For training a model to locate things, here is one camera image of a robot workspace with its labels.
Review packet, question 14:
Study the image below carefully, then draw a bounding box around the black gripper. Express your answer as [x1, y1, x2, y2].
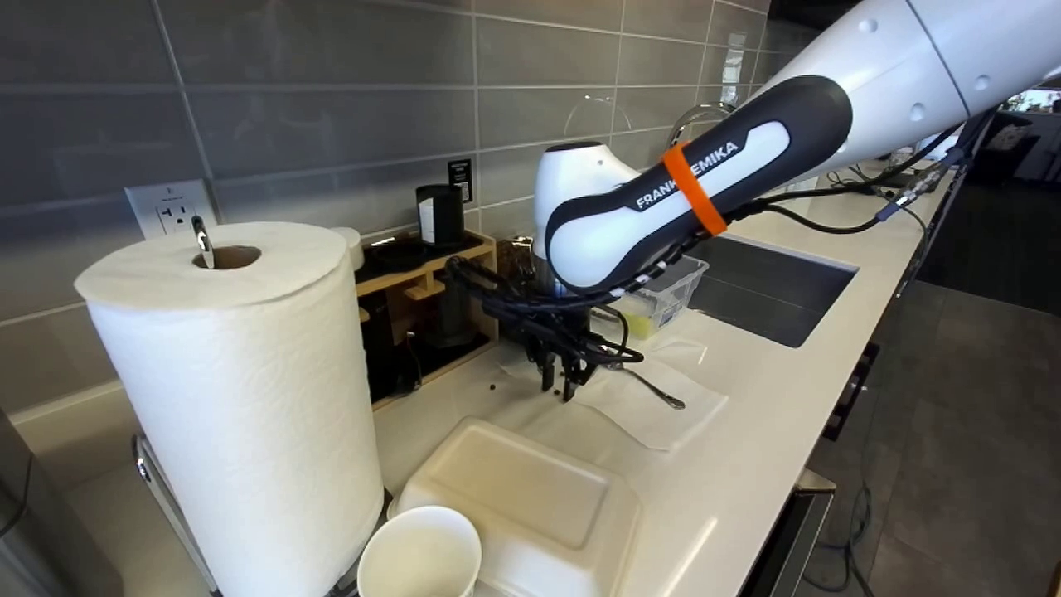
[528, 302, 598, 400]

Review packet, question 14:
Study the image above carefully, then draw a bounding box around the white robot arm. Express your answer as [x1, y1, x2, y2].
[533, 0, 1061, 389]

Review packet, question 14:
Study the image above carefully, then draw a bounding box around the white paper napkin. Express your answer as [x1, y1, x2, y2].
[578, 362, 727, 455]

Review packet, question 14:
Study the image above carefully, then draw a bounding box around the clear plastic container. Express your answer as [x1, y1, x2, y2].
[615, 254, 705, 337]

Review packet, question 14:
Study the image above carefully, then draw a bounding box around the wooden organizer rack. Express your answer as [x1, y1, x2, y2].
[359, 233, 496, 400]

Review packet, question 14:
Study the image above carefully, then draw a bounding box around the black and white mug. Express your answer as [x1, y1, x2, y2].
[414, 186, 464, 247]

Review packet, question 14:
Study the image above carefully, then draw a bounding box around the white paper cup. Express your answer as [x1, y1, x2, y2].
[359, 504, 480, 597]

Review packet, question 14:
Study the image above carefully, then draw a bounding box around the dark kitchen sink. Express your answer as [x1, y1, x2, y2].
[691, 239, 854, 348]

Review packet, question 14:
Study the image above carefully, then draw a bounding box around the metal paper towel holder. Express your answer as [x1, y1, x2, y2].
[130, 211, 391, 597]

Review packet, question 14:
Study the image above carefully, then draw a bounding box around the white paper towel roll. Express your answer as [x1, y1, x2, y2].
[70, 220, 387, 597]

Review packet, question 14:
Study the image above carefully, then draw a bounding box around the white wall outlet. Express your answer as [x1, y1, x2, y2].
[124, 179, 216, 239]

